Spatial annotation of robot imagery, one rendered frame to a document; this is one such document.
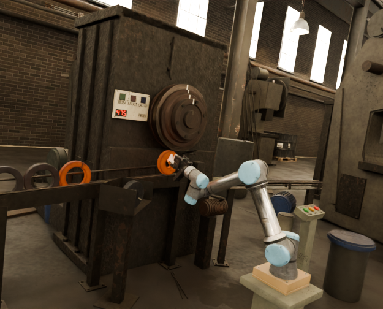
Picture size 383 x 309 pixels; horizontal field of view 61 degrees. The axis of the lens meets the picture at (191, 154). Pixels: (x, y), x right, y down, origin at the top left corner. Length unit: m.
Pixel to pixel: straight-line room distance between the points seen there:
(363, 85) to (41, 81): 6.46
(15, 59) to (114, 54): 5.99
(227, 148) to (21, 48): 5.12
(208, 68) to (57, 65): 6.02
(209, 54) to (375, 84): 2.39
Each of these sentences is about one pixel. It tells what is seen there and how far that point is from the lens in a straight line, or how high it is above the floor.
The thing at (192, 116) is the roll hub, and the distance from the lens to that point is 2.23.
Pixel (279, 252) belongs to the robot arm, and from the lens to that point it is 1.69.
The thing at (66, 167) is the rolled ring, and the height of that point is 0.76.
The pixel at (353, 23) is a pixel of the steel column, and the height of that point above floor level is 4.55.
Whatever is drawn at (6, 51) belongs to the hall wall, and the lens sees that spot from 8.07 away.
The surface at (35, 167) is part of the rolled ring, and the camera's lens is 1.89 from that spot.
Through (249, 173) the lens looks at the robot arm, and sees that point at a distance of 1.65.
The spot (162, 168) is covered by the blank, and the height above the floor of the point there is 0.79.
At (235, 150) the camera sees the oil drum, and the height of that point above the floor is 0.73.
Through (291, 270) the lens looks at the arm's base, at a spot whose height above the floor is 0.41.
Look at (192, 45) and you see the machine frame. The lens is 2.55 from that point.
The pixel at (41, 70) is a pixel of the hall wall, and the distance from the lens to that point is 8.22.
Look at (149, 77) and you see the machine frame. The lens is 2.30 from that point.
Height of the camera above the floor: 1.12
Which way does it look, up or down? 6 degrees down
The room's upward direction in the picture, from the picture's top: 8 degrees clockwise
